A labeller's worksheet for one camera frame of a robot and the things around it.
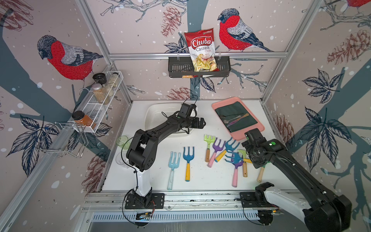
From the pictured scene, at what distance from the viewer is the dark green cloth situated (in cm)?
106

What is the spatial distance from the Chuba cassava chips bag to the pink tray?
0.38 m

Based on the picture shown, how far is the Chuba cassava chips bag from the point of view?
831 millimetres

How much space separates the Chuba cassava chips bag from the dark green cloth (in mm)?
385
